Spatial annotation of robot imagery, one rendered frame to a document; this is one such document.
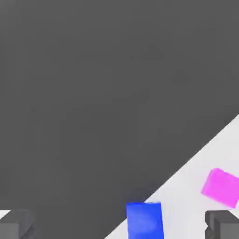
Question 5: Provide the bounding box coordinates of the small magenta cube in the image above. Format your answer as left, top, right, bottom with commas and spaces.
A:
201, 167, 239, 209

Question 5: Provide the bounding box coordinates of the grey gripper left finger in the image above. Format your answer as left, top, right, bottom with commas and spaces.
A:
0, 209, 36, 239

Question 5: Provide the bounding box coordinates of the small blue cube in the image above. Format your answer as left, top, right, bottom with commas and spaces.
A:
126, 201, 165, 239

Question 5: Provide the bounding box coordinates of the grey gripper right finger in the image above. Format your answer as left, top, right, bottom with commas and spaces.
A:
204, 210, 239, 239

